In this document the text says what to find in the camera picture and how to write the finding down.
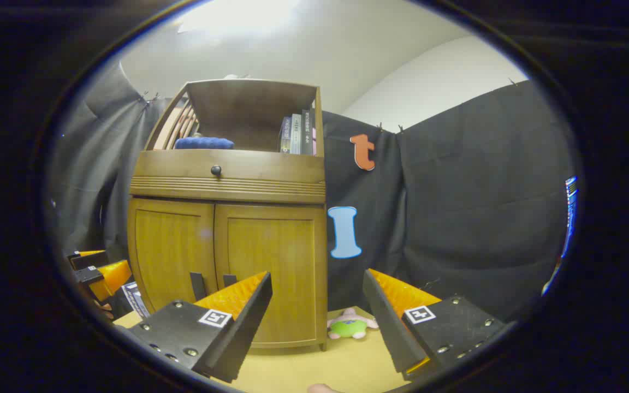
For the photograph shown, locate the pink and green plush toy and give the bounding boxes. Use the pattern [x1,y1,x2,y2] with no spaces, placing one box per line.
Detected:
[327,307,379,340]

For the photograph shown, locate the black backdrop cloth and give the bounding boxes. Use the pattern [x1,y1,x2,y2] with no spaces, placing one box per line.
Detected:
[47,60,574,323]

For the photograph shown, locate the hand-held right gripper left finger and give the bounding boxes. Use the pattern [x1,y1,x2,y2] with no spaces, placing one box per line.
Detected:
[128,271,273,384]

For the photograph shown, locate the blue folded towel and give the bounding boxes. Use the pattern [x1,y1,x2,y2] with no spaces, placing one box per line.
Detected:
[174,136,235,150]

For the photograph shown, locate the wooden shoe cabinet door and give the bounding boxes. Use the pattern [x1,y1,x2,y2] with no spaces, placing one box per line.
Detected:
[129,198,218,313]
[213,203,328,348]

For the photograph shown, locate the wooden drawer with black knob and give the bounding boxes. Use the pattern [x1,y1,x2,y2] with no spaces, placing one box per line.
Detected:
[132,148,326,186]

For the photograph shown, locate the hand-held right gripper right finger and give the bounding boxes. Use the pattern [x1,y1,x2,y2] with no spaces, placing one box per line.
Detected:
[362,269,507,382]

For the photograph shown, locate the wooden double-door shoe cabinet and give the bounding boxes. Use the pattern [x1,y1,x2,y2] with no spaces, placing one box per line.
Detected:
[127,79,329,353]

